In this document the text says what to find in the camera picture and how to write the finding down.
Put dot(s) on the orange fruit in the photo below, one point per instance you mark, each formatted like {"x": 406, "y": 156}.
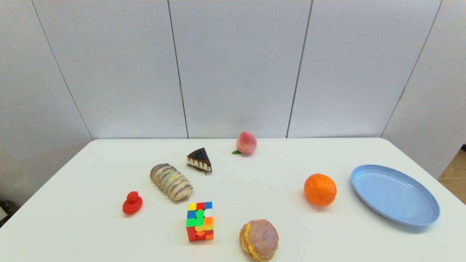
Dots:
{"x": 320, "y": 190}

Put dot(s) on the pink peach with leaf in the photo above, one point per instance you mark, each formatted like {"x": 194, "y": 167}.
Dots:
{"x": 246, "y": 142}

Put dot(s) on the chocolate cake slice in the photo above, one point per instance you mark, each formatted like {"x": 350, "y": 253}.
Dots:
{"x": 199, "y": 160}

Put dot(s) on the striped bread roll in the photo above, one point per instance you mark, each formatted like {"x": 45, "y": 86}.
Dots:
{"x": 171, "y": 182}

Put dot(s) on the multicoloured puzzle cube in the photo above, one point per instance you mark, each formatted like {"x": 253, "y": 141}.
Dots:
{"x": 200, "y": 222}

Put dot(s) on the cream puff bun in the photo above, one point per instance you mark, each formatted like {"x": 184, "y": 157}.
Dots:
{"x": 260, "y": 240}

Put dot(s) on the red rubber duck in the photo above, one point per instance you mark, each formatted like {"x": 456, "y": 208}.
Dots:
{"x": 132, "y": 205}

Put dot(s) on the blue plastic plate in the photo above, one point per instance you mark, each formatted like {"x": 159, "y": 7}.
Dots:
{"x": 395, "y": 194}

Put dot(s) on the dark equipment on floor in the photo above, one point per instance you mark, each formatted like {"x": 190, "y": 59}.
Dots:
{"x": 5, "y": 210}

